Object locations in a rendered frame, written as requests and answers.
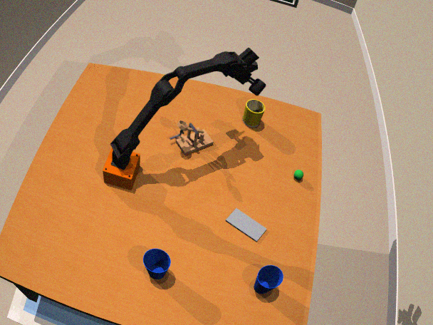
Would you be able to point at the yellow cylindrical cup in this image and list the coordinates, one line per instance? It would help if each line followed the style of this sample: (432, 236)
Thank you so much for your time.
(253, 113)

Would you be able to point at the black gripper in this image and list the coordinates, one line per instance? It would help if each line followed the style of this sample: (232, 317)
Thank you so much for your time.
(257, 85)

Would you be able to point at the green ball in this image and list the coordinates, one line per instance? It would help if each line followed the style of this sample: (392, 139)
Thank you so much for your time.
(298, 174)

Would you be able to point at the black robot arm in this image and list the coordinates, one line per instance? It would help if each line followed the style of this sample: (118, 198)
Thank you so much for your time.
(163, 93)

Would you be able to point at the dark blue cup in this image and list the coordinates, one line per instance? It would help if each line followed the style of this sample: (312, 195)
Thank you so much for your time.
(269, 277)
(156, 262)

